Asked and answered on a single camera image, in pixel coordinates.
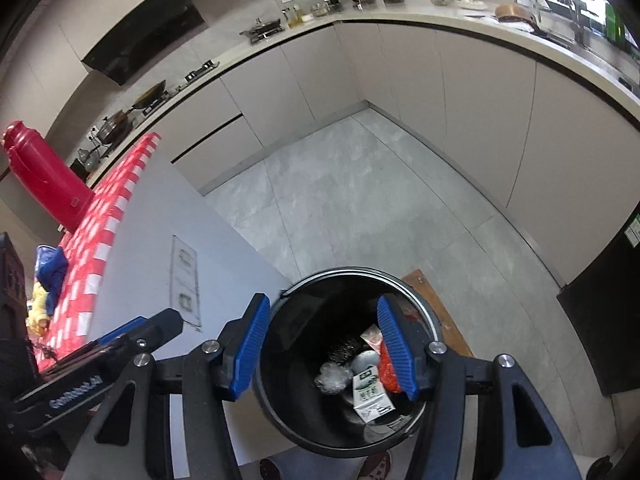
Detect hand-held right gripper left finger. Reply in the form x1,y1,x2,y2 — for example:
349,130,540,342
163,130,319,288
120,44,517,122
62,292,271,480

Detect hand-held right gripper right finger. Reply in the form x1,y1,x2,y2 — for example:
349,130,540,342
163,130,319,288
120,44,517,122
376,294,583,480

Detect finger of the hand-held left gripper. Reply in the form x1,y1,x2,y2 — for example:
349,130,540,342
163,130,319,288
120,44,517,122
92,316,151,348
50,308,183,376

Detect white paper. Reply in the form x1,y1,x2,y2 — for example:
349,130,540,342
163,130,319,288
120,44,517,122
360,324,386,351

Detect orange plastic bag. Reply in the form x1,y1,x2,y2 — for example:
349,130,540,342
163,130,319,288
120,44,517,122
377,342,403,393

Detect blue lid plastic cup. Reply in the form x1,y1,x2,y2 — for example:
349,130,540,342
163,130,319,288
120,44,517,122
350,350,383,377

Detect milk carton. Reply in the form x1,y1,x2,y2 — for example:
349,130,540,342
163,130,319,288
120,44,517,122
350,364,396,423

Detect black bucket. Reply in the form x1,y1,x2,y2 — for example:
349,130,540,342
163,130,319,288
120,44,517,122
252,266,443,458

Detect clear plastic wrap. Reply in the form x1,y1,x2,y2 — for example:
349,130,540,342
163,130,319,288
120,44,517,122
314,362,353,395

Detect yellow plastic bag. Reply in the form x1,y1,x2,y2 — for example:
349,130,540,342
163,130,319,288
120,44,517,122
26,282,51,336

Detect dark blue cloth bag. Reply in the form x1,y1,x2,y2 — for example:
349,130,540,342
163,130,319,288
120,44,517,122
35,244,68,316

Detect island socket panel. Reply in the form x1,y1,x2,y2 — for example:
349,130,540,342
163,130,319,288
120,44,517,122
170,235,203,333

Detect wooden stool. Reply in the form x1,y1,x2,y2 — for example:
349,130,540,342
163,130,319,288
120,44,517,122
400,269,475,361

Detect white kitchen island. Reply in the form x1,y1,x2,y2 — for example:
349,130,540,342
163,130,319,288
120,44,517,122
82,160,293,471

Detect dark ribbed object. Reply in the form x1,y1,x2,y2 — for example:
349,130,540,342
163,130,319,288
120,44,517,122
0,232,41,376

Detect red checkered tablecloth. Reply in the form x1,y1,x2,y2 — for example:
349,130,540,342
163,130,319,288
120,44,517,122
30,132,162,376

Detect person's right shoe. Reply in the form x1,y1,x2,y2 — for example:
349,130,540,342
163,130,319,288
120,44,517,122
361,450,393,480

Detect red thermos flask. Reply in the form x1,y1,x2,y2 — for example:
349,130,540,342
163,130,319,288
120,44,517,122
2,120,96,233

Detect dark frying pan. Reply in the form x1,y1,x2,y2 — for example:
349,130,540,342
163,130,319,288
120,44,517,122
97,110,136,143

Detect black dishwasher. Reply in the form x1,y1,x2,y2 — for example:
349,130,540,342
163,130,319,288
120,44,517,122
556,210,640,397

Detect wok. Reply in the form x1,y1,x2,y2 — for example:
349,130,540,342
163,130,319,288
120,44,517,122
131,80,168,111

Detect beige base cabinets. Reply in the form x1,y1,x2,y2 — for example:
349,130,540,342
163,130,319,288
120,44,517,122
170,20,640,288

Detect gas stove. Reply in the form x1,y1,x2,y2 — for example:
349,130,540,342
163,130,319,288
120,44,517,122
165,60,221,101

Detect black range hood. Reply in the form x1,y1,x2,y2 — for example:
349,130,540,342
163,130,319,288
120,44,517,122
81,0,206,86

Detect steel pot with lid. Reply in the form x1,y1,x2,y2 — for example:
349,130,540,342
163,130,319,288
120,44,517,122
240,17,283,43

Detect brown round pan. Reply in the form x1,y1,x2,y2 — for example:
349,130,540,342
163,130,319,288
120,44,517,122
495,2,540,25

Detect kitchen sink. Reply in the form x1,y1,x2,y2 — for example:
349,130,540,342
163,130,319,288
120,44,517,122
542,20,636,76

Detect kitchen faucet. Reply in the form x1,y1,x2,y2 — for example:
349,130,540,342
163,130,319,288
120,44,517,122
570,0,593,46

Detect green bottle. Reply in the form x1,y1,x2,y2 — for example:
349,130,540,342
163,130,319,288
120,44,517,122
602,2,628,51

